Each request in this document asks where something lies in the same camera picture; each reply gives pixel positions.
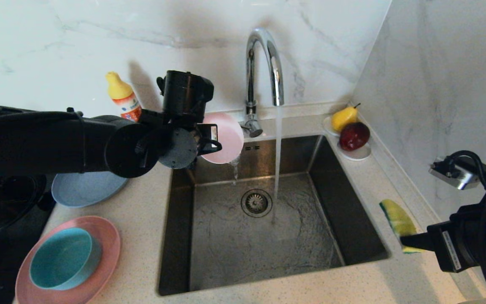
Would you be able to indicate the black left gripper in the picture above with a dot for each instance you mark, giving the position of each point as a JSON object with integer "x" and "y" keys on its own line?
{"x": 207, "y": 137}

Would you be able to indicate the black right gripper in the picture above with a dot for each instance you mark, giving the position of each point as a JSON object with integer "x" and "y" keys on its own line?
{"x": 447, "y": 247}

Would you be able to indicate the pink bowl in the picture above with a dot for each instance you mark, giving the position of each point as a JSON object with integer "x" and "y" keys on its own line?
{"x": 228, "y": 135}

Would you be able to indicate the yellow green sponge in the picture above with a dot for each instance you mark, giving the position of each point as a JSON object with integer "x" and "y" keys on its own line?
{"x": 397, "y": 219}

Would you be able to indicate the chrome gooseneck faucet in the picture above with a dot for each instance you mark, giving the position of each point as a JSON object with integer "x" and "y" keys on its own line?
{"x": 250, "y": 76}

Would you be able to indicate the yellow orange dish soap bottle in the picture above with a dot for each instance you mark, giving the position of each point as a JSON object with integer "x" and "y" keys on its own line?
{"x": 120, "y": 90}

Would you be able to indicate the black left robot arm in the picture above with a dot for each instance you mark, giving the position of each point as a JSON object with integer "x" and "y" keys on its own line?
{"x": 36, "y": 143}

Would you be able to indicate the round metal sink strainer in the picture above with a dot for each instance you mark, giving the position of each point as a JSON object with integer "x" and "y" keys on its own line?
{"x": 256, "y": 203}

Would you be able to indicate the stainless steel sink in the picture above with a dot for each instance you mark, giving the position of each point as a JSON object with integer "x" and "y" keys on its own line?
{"x": 226, "y": 245}

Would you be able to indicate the small white fruit dish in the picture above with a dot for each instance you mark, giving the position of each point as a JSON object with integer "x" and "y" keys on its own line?
{"x": 357, "y": 155}

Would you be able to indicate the dark red apple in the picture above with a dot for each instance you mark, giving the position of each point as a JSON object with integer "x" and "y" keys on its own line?
{"x": 354, "y": 137}

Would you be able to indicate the blue grey plate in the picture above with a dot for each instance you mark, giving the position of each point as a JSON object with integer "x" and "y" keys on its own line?
{"x": 82, "y": 192}

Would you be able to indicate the yellow pear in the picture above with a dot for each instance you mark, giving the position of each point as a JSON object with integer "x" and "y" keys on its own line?
{"x": 343, "y": 119}

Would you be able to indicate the pink plate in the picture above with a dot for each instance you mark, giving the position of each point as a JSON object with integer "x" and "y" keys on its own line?
{"x": 110, "y": 249}

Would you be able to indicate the teal bowl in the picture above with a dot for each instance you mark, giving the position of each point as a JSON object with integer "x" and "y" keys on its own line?
{"x": 63, "y": 258}

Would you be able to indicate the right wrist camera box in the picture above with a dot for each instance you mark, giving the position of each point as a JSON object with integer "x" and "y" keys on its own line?
{"x": 456, "y": 175}

